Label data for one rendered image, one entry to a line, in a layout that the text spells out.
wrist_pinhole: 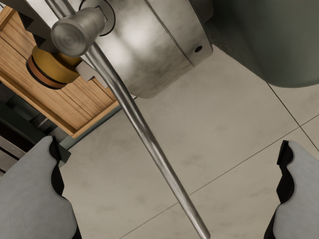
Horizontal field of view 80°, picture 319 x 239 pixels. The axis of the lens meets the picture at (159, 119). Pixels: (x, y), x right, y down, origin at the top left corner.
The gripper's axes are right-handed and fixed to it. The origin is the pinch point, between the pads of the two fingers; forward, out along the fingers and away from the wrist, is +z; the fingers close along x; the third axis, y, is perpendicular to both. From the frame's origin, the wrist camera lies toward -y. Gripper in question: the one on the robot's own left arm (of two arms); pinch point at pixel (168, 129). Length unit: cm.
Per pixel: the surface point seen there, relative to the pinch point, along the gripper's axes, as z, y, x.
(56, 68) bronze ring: 21.8, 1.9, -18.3
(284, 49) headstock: 10.7, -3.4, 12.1
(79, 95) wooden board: 46, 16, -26
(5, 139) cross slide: 37, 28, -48
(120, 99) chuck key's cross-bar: 3.8, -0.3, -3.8
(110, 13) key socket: 10.4, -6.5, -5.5
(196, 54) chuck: 15.9, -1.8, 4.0
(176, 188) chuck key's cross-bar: 2.7, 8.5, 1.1
